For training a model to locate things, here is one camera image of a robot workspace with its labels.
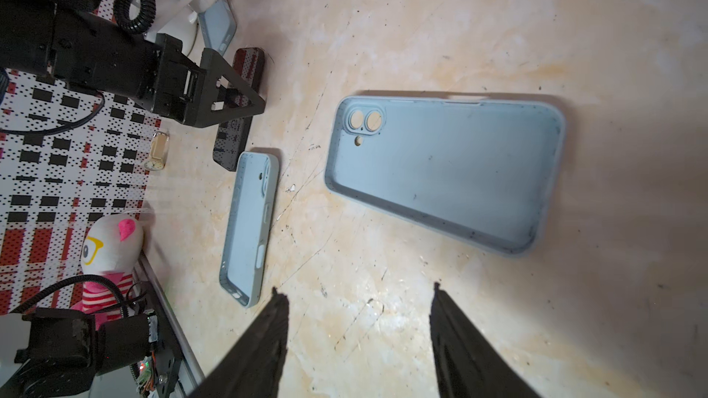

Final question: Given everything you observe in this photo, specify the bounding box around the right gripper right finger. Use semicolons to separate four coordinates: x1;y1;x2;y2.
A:
430;283;538;397

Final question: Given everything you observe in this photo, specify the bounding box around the light blue cased phone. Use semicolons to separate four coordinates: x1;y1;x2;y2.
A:
219;152;280;309

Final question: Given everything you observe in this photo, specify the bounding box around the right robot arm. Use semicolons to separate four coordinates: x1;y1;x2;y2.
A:
1;275;537;397

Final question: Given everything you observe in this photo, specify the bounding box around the blue case near mug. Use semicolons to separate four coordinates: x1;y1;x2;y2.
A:
198;0;237;55

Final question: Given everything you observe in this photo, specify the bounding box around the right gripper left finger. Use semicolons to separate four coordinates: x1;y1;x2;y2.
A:
190;289;289;397

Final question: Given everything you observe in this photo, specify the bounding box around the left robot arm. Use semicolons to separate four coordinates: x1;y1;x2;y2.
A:
1;0;266;128

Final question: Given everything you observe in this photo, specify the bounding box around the black phone centre left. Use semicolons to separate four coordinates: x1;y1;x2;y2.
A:
212;46;267;172

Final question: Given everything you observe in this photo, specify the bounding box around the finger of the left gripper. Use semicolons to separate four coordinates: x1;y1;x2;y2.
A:
212;57;266;122

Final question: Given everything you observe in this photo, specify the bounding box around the pink plush toy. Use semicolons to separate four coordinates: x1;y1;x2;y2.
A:
73;214;144;327

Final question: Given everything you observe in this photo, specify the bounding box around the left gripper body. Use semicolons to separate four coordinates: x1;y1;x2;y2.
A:
133;33;232;128

